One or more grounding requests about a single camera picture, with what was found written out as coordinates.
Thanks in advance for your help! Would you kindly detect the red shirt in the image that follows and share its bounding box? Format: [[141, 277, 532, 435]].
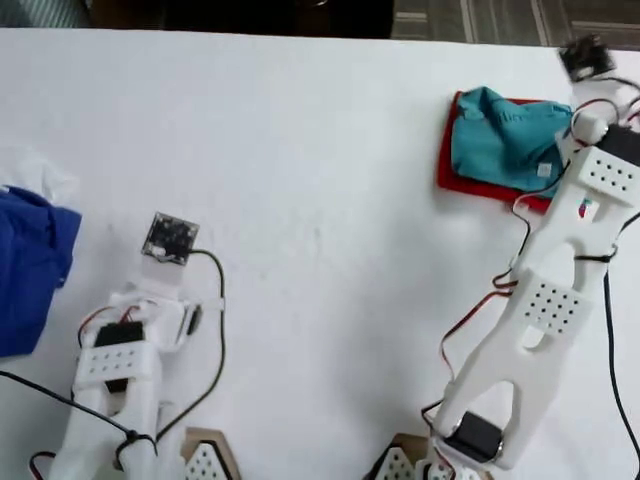
[[436, 90, 552, 217]]

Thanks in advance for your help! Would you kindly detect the teal shirt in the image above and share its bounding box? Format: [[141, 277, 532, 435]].
[[449, 86, 574, 201]]

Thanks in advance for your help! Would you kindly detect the white shirt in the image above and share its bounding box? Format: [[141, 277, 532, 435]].
[[0, 144, 81, 202]]

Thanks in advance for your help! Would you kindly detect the blue shirt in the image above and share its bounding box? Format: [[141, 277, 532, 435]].
[[0, 184, 83, 359]]

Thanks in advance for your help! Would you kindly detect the black cable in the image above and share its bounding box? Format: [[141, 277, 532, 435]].
[[0, 370, 159, 470], [601, 209, 640, 454], [153, 248, 228, 444]]

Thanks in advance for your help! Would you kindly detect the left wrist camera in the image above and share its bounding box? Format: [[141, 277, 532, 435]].
[[139, 211, 201, 291]]

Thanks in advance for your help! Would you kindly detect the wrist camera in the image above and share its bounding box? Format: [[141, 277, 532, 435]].
[[139, 211, 201, 291], [556, 33, 617, 83]]

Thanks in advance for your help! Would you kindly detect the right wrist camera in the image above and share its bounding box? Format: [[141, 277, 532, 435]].
[[556, 33, 617, 83]]

